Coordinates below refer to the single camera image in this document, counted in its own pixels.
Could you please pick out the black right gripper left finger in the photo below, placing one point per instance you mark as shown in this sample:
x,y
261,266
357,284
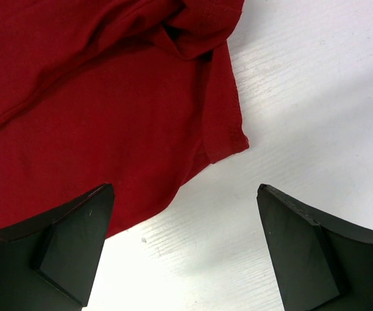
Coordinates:
x,y
49,261

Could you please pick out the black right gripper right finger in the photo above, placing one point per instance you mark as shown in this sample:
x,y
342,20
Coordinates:
x,y
321,262

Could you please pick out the dark red t shirt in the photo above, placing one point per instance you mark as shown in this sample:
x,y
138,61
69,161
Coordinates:
x,y
138,94

